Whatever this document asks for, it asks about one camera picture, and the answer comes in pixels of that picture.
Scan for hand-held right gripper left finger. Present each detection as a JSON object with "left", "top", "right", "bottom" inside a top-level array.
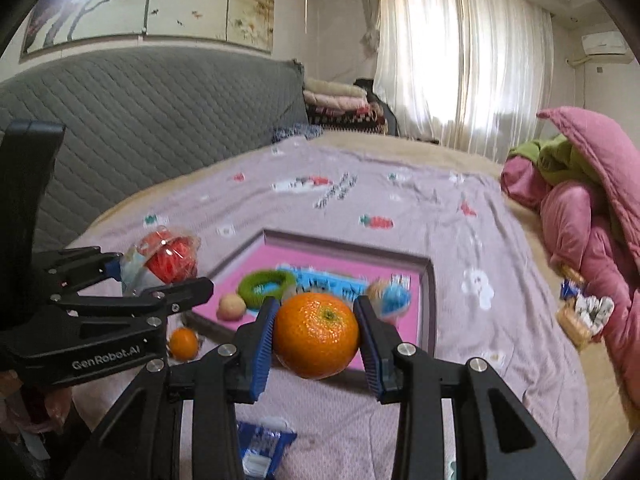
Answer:
[{"left": 64, "top": 296, "right": 281, "bottom": 480}]

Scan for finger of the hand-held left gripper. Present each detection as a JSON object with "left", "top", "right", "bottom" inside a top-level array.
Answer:
[
  {"left": 49, "top": 276, "right": 215, "bottom": 332},
  {"left": 32, "top": 245, "right": 124, "bottom": 292}
]

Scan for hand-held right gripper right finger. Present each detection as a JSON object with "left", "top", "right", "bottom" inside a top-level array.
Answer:
[{"left": 353, "top": 295, "right": 577, "bottom": 480}]

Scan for plastic-wrapped snack cup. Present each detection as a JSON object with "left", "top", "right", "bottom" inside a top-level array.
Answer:
[
  {"left": 121, "top": 227, "right": 202, "bottom": 297},
  {"left": 382, "top": 282, "right": 414, "bottom": 319}
]

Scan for tan walnut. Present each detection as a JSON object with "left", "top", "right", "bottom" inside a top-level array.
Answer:
[{"left": 216, "top": 293, "right": 248, "bottom": 322}]

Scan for green fuzzy ring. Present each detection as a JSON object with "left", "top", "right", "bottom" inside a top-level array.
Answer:
[{"left": 237, "top": 269, "right": 299, "bottom": 307}]

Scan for small orange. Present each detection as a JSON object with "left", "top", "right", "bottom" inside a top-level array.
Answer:
[{"left": 272, "top": 292, "right": 362, "bottom": 380}]

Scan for large orange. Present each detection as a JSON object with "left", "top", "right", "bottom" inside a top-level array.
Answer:
[{"left": 169, "top": 327, "right": 201, "bottom": 362}]

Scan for brown cardboard box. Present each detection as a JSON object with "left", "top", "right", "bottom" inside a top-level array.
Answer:
[{"left": 182, "top": 228, "right": 437, "bottom": 377}]

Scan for blue snack packet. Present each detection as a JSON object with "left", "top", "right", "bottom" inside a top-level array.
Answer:
[{"left": 236, "top": 417, "right": 299, "bottom": 479}]

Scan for person's left hand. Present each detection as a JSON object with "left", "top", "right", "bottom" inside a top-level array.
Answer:
[{"left": 0, "top": 367, "right": 74, "bottom": 434}]

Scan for strawberry bear printed blanket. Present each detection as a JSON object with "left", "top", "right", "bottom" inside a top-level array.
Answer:
[{"left": 65, "top": 135, "right": 597, "bottom": 480}]

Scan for grey quilted headboard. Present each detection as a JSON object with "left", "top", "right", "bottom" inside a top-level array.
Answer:
[{"left": 0, "top": 49, "right": 309, "bottom": 262}]

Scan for snack wrappers near quilt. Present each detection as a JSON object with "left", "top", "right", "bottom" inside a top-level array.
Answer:
[{"left": 556, "top": 265, "right": 616, "bottom": 351}]

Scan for blue knit cloth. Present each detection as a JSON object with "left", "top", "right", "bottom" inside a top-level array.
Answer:
[{"left": 272, "top": 122, "right": 324, "bottom": 144}]

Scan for white patterned wrapper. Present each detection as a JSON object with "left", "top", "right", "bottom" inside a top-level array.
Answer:
[{"left": 575, "top": 296, "right": 615, "bottom": 334}]

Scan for checkered folded blanket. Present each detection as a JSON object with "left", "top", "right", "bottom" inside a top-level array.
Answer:
[{"left": 306, "top": 102, "right": 399, "bottom": 136}]

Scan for beige bed sheet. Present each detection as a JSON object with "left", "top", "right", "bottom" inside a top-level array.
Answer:
[{"left": 65, "top": 129, "right": 640, "bottom": 480}]

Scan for pink quilt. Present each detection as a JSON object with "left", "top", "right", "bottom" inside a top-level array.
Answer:
[{"left": 500, "top": 106, "right": 640, "bottom": 402}]

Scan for pink folded blanket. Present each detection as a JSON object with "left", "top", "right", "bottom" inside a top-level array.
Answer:
[{"left": 304, "top": 92, "right": 371, "bottom": 111}]

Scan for green blanket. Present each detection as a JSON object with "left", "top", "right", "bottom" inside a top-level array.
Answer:
[{"left": 510, "top": 135, "right": 627, "bottom": 242}]

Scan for cream folded blanket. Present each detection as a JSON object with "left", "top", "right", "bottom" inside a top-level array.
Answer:
[{"left": 303, "top": 77, "right": 369, "bottom": 99}]

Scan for white sheer curtain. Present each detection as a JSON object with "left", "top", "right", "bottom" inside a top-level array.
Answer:
[{"left": 361, "top": 0, "right": 556, "bottom": 164}]

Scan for white air conditioner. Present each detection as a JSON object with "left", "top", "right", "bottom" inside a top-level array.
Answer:
[{"left": 580, "top": 31, "right": 630, "bottom": 66}]

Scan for floral wall painting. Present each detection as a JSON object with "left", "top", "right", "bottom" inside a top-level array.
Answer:
[{"left": 20, "top": 0, "right": 276, "bottom": 64}]

